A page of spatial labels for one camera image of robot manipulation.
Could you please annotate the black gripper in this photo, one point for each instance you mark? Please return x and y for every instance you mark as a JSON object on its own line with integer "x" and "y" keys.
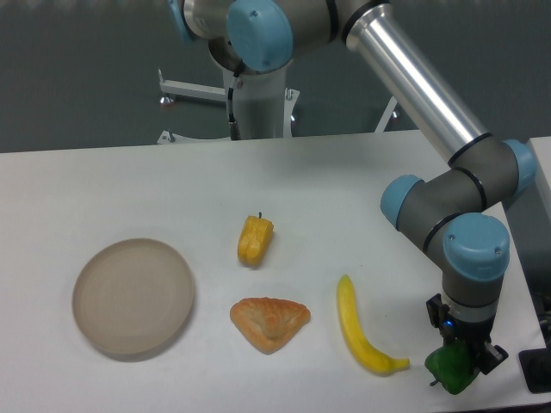
{"x": 469, "y": 324}

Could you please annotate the green toy pepper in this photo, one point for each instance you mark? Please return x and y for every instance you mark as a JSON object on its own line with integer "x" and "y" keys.
{"x": 452, "y": 366}

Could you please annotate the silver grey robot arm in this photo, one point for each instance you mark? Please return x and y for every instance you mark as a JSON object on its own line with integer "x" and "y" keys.
{"x": 444, "y": 217}

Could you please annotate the yellow toy pepper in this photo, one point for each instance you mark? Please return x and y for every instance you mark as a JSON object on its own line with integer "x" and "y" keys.
{"x": 254, "y": 240}

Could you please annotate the beige round plate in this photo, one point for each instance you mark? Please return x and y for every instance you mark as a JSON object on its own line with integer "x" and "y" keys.
{"x": 133, "y": 298}

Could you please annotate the black device at right edge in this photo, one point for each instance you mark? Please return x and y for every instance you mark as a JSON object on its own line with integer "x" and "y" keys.
{"x": 535, "y": 363}

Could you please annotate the yellow toy banana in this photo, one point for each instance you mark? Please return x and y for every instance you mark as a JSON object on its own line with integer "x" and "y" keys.
{"x": 368, "y": 356}

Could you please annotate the toy triangular pastry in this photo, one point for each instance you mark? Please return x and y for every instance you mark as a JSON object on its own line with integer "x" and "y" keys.
{"x": 268, "y": 324}

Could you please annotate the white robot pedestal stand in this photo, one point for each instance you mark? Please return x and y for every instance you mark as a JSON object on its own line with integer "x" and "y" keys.
{"x": 326, "y": 92}

